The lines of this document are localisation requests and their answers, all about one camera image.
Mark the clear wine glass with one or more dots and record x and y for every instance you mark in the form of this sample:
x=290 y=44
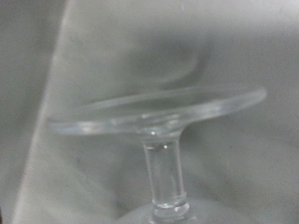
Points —
x=162 y=174

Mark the grey plastic crate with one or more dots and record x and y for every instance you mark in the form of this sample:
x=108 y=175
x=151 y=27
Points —
x=93 y=46

